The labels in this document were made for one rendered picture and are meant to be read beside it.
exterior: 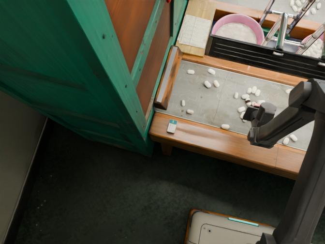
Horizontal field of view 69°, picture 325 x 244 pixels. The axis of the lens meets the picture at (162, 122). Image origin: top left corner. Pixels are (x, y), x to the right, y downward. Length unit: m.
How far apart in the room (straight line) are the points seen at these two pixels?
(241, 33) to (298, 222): 1.05
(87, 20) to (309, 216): 0.52
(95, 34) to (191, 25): 0.98
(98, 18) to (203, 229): 1.39
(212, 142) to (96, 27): 0.83
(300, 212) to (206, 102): 0.74
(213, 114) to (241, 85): 0.20
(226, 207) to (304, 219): 1.34
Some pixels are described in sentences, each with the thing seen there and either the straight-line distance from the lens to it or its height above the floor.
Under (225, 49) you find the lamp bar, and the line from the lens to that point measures 0.91.
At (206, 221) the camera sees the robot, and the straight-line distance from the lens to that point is 1.58.
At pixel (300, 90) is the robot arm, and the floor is 1.37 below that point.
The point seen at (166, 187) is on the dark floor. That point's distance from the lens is 1.83.
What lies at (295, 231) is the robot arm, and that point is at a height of 1.31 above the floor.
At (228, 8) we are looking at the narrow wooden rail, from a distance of 1.44.
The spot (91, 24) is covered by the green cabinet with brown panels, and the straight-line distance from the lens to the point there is 0.36.
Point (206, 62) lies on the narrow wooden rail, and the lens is 1.24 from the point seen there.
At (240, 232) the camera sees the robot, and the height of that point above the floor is 0.28.
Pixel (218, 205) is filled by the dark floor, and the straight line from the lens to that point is 1.87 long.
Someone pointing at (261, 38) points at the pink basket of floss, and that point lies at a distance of 1.38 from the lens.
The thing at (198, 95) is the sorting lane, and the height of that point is 0.74.
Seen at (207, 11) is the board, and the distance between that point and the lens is 1.39.
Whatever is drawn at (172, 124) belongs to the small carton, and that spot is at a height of 0.78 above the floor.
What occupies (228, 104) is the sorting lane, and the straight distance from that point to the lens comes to 1.19.
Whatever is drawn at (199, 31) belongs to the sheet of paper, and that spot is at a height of 0.78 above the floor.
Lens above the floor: 1.83
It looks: 75 degrees down
